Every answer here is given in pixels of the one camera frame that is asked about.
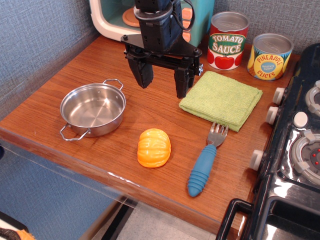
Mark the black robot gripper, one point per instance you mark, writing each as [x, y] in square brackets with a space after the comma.
[161, 44]

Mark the green towel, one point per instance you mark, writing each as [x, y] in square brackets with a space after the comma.
[221, 99]

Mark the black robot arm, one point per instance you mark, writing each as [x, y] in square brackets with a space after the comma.
[155, 6]

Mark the silver metal pot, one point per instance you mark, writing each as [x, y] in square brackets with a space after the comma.
[92, 110]

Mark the orange plastic toy fruit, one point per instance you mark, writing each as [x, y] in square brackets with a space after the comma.
[154, 148]

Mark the teal toy microwave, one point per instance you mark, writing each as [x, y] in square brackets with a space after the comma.
[115, 18]

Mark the tomato sauce can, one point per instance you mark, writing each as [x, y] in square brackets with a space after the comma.
[227, 38]

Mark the pineapple slices can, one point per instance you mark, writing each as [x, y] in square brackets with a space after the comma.
[269, 56]

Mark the white stove knob middle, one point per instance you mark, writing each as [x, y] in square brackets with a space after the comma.
[271, 115]

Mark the white stove knob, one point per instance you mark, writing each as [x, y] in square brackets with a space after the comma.
[255, 160]
[271, 115]
[278, 95]

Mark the white stove knob upper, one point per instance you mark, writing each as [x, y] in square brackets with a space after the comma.
[278, 95]

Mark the white stove knob lower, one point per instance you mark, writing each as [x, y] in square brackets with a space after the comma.
[255, 160]

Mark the black toy stove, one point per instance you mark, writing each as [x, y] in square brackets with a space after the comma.
[286, 203]

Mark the orange furry object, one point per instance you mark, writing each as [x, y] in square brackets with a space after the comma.
[9, 234]

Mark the blue handled metal fork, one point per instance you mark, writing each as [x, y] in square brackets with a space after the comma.
[200, 173]

